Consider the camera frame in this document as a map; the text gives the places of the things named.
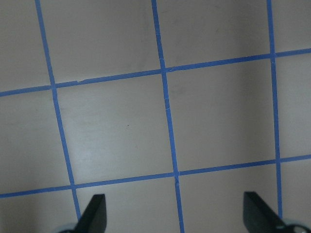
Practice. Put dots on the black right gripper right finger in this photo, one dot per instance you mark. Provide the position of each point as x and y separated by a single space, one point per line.
258 217

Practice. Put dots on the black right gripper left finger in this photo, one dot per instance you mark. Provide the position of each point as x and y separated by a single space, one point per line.
94 218

